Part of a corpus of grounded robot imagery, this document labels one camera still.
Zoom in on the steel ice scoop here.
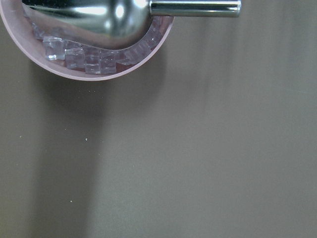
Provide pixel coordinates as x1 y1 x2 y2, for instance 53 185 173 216
21 0 242 50

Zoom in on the pink bowl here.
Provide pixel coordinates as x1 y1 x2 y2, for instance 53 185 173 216
0 0 174 81

